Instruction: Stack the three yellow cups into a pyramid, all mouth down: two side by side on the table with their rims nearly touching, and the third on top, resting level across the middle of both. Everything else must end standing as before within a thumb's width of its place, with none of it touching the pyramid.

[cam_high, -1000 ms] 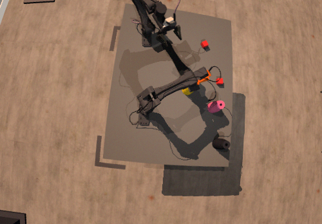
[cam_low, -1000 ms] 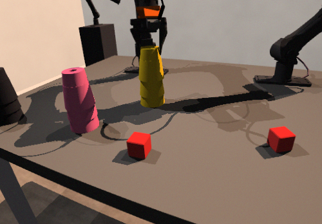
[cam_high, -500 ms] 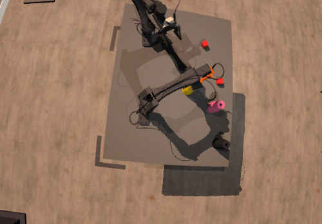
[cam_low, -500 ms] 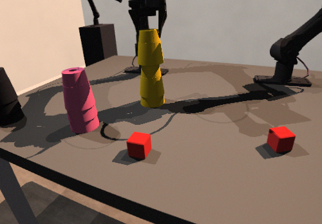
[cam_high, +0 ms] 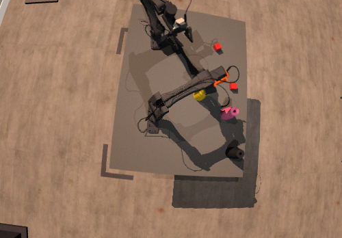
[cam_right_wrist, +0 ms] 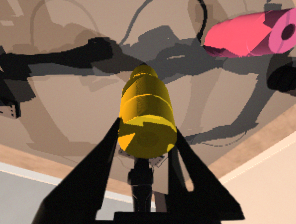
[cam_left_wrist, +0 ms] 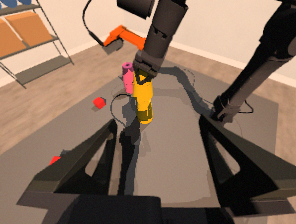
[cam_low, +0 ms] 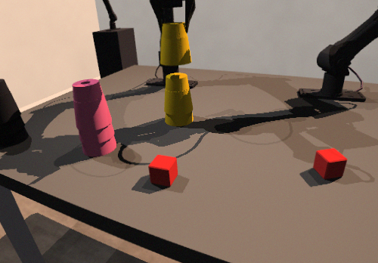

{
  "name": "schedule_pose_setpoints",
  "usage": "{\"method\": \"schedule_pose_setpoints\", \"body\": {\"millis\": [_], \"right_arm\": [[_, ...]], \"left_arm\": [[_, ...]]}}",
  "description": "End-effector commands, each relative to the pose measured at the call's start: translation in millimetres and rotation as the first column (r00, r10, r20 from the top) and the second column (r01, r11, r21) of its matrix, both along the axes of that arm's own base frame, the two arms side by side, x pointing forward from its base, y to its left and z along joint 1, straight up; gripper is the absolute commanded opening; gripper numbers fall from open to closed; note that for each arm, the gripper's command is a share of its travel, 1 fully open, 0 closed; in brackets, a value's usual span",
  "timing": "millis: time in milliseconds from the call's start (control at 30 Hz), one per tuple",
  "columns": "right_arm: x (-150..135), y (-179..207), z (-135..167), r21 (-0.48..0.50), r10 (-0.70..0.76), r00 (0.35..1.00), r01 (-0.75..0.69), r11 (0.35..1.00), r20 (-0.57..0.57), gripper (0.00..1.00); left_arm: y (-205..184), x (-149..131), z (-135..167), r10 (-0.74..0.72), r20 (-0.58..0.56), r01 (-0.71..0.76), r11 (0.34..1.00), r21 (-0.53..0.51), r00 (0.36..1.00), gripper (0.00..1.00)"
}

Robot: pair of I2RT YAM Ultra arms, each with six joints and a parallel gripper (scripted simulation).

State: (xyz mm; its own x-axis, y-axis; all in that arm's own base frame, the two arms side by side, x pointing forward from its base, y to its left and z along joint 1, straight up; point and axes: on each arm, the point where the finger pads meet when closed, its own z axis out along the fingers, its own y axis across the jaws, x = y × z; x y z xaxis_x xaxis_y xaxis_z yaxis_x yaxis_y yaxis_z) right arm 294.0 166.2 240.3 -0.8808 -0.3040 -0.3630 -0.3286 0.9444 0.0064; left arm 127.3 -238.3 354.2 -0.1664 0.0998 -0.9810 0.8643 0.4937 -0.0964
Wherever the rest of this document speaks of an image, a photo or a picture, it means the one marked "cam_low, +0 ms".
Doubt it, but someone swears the red cube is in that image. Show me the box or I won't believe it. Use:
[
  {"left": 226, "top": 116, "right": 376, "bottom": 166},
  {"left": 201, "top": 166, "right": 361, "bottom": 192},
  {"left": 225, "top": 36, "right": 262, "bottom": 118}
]
[
  {"left": 148, "top": 155, "right": 178, "bottom": 187},
  {"left": 313, "top": 148, "right": 347, "bottom": 179}
]

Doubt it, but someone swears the yellow cup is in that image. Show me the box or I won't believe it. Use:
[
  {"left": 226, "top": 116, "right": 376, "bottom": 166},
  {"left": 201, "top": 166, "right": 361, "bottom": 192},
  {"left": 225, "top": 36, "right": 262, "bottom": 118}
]
[
  {"left": 165, "top": 111, "right": 194, "bottom": 126},
  {"left": 160, "top": 22, "right": 191, "bottom": 66},
  {"left": 164, "top": 73, "right": 193, "bottom": 116}
]

